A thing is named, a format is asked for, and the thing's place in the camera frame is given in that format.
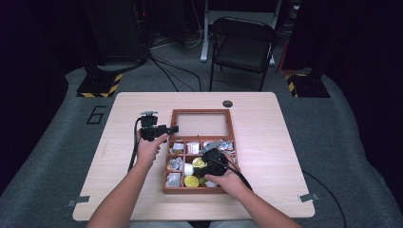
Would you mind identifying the large gold foil capsule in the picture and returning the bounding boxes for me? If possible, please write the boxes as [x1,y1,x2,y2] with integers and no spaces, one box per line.
[191,157,207,169]

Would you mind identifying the person's right hand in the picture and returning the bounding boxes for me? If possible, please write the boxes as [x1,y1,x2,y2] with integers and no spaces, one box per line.
[203,153,245,196]

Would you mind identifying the white floor cables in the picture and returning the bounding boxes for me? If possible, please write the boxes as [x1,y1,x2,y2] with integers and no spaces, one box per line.
[150,29,204,50]

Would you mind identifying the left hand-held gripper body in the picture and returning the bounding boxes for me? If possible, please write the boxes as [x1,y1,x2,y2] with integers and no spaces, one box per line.
[139,109,167,143]

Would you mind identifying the wooden box with glass lid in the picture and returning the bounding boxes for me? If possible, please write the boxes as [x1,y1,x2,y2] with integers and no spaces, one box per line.
[162,108,242,195]

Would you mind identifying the black equipment rack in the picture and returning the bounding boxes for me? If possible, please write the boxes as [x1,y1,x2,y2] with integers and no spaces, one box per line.
[83,0,150,70]

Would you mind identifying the black stand base striped edge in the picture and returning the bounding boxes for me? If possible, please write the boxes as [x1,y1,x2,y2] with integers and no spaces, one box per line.
[283,71,331,99]
[76,71,124,99]

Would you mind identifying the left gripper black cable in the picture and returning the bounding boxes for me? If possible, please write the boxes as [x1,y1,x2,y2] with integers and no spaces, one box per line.
[126,116,144,174]

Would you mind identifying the black floor cables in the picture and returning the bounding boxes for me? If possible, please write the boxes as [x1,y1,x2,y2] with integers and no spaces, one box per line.
[147,53,204,93]

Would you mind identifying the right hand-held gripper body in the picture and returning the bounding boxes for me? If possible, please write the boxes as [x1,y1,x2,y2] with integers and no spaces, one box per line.
[201,141,229,178]

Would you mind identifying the black folding chair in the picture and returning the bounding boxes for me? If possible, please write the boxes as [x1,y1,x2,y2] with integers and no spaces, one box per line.
[208,16,277,93]

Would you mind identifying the grey floor carpet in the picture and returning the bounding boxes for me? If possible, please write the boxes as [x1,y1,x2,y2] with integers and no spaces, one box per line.
[0,67,403,228]

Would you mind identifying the grey tape piece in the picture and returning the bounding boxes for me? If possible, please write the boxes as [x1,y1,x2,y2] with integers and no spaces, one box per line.
[67,195,91,208]
[298,192,320,203]

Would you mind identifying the white desk frame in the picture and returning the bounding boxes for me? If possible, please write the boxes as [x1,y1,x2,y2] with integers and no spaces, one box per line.
[200,0,283,67]

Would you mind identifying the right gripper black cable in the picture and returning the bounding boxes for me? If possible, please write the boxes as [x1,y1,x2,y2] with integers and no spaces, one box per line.
[212,157,255,192]

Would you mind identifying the person's left hand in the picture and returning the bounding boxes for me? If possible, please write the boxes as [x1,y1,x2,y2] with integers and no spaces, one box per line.
[135,129,169,169]

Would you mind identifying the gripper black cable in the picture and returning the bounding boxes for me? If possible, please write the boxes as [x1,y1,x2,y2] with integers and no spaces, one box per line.
[212,157,255,192]
[126,116,144,174]

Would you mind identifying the black cable on carpet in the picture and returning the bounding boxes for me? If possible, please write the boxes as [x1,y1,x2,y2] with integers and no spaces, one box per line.
[301,170,349,228]

